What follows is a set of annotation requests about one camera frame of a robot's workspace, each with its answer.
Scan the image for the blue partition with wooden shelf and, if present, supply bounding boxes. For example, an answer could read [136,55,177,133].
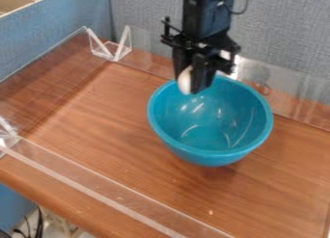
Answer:
[0,0,113,81]

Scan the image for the clear acrylic corner bracket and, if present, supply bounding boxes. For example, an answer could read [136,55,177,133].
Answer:
[86,26,130,62]

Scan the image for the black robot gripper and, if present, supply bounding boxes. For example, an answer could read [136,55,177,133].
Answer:
[161,0,240,94]

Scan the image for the clear acrylic barrier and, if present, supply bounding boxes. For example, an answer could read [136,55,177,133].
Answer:
[0,117,235,238]
[129,26,330,105]

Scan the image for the clear acrylic front barrier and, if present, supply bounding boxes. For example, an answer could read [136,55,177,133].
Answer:
[0,117,235,238]

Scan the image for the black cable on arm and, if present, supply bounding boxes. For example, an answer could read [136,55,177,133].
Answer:
[220,0,249,15]

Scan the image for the black cables under table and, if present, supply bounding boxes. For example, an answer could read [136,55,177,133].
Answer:
[0,206,45,238]

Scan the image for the clear acrylic back barrier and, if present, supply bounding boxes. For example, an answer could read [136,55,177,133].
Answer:
[129,26,330,105]

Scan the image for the blue plastic bowl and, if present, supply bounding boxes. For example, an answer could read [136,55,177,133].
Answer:
[146,76,273,167]

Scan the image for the white brown toy mushroom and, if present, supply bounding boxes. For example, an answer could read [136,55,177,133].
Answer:
[176,50,236,94]

